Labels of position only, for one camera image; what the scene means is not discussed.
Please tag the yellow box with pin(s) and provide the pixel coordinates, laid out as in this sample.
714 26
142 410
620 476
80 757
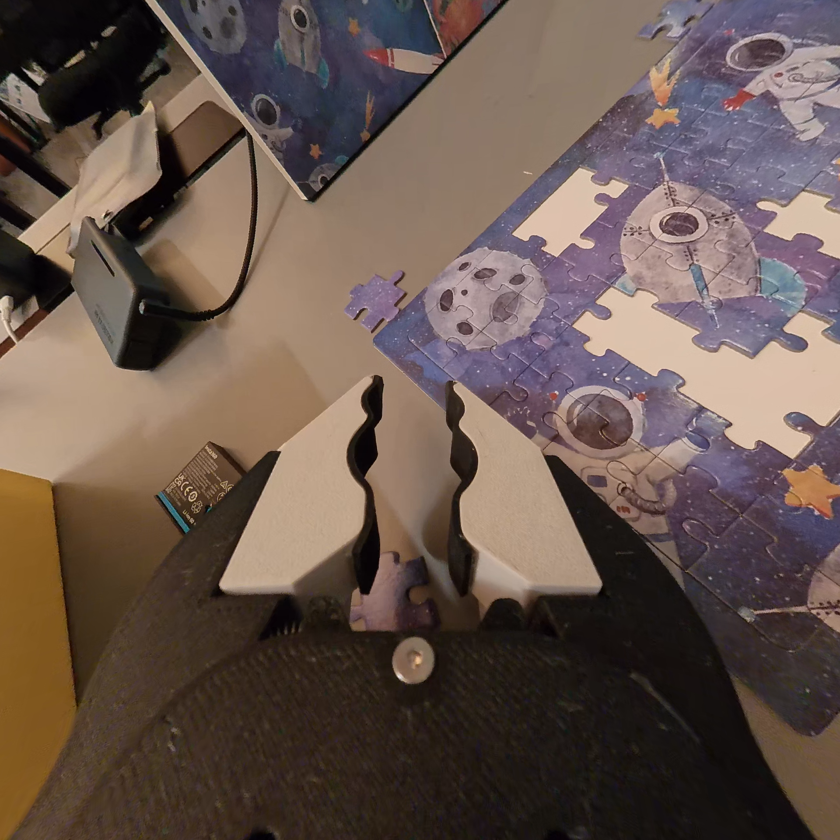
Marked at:
26 656

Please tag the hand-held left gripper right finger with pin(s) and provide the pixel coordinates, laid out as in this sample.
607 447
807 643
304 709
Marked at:
525 518

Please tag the blue jigsaw puzzle piece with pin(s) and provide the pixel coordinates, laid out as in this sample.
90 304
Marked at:
673 18

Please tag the dark grey charger box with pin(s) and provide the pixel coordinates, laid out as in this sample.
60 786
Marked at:
121 308

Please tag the white cloth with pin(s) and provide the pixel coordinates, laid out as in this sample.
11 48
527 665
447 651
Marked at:
121 164

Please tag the space print jigsaw puzzle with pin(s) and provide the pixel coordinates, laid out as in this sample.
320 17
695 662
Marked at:
558 341

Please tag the space print puzzle box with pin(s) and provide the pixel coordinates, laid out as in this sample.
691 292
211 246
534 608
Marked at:
295 85

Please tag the black office chair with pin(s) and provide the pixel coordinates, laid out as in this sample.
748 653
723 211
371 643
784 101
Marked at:
85 72

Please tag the black camera battery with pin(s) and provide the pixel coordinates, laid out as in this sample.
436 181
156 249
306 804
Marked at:
197 485

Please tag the purple jigsaw puzzle piece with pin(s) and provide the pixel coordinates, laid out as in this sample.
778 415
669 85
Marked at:
394 604
377 295

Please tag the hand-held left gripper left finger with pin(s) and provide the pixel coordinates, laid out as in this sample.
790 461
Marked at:
295 512

